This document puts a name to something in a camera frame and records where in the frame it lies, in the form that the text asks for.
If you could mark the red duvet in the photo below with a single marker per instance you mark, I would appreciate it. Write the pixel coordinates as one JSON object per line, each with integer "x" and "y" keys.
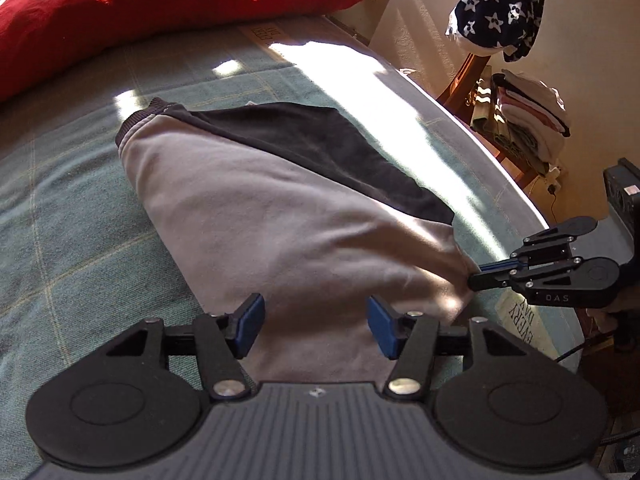
{"x": 150, "y": 0}

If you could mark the navy star print cloth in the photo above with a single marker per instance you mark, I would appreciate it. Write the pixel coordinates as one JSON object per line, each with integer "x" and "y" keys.
{"x": 500, "y": 5}

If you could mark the person's right hand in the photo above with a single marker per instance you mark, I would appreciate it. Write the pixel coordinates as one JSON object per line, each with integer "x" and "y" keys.
{"x": 625, "y": 315}

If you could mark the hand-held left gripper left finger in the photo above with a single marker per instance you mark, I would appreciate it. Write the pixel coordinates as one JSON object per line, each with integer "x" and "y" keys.
{"x": 252, "y": 322}

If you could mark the green checked blanket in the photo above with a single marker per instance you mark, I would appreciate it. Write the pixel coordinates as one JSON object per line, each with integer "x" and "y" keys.
{"x": 75, "y": 210}

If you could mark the wooden chair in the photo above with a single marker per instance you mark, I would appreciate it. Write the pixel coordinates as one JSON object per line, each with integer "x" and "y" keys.
{"x": 460, "y": 80}

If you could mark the stack of folded clothes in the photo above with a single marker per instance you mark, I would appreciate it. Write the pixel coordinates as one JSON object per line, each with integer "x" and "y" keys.
{"x": 530, "y": 110}

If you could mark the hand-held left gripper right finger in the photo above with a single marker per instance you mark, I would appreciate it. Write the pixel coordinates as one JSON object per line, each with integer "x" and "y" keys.
{"x": 382, "y": 325}

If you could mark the grey and black raglan sweatshirt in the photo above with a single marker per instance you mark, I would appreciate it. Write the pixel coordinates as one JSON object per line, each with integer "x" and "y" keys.
{"x": 250, "y": 200}

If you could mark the white wall socket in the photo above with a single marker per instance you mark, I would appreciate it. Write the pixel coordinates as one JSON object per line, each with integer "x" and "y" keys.
{"x": 554, "y": 172}

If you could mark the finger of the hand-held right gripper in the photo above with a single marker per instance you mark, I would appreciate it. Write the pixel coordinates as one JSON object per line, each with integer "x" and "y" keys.
{"x": 500, "y": 280}
{"x": 545, "y": 250}

